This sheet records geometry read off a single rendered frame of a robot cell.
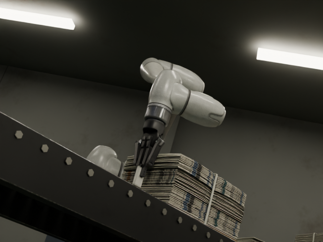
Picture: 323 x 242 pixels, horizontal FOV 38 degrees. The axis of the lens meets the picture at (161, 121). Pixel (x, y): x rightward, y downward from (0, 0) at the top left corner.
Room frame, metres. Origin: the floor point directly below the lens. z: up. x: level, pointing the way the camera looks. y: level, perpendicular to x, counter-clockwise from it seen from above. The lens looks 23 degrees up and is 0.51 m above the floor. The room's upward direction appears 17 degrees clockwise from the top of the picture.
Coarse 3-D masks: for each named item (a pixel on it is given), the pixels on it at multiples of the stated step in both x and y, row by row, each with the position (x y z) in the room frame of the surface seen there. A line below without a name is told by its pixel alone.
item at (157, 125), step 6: (150, 120) 1.48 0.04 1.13; (144, 126) 1.49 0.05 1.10; (150, 126) 1.47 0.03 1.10; (156, 126) 1.47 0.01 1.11; (162, 126) 1.48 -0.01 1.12; (144, 132) 1.53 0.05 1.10; (150, 132) 1.50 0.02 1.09; (156, 132) 1.48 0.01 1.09; (162, 132) 1.49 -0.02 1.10; (156, 138) 1.48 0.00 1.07; (150, 144) 1.49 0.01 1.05
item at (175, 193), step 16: (128, 160) 1.64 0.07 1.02; (160, 160) 1.50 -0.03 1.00; (176, 160) 1.44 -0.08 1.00; (192, 160) 1.46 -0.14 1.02; (128, 176) 1.63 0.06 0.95; (160, 176) 1.50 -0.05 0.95; (176, 176) 1.44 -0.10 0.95; (192, 176) 1.48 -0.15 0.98; (208, 176) 1.52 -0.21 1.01; (160, 192) 1.48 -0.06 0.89; (176, 192) 1.45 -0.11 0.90; (192, 192) 1.49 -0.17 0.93; (176, 208) 1.46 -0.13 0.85; (192, 208) 1.51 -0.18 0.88
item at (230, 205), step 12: (228, 192) 1.60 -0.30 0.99; (240, 192) 1.64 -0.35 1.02; (216, 204) 1.57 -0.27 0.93; (228, 204) 1.61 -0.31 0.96; (240, 204) 1.64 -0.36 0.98; (216, 216) 1.58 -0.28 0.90; (228, 216) 1.63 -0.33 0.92; (240, 216) 1.66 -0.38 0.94; (216, 228) 1.59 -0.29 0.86; (228, 228) 1.64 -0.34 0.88
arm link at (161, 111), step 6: (150, 108) 1.48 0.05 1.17; (156, 108) 1.47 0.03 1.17; (162, 108) 1.47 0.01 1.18; (168, 108) 1.48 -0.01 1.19; (150, 114) 1.47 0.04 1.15; (156, 114) 1.47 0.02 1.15; (162, 114) 1.47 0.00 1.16; (168, 114) 1.48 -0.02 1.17; (156, 120) 1.48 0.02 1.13; (162, 120) 1.48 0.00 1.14; (168, 120) 1.49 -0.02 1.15
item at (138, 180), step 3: (138, 168) 1.50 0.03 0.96; (141, 168) 1.50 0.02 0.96; (138, 171) 1.50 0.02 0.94; (138, 174) 1.50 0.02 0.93; (138, 177) 1.50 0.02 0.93; (141, 177) 1.51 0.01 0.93; (135, 180) 1.50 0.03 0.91; (138, 180) 1.50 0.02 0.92; (141, 180) 1.51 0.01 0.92; (135, 183) 1.50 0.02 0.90; (138, 183) 1.50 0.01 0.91; (141, 183) 1.51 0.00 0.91; (138, 186) 1.51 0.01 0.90
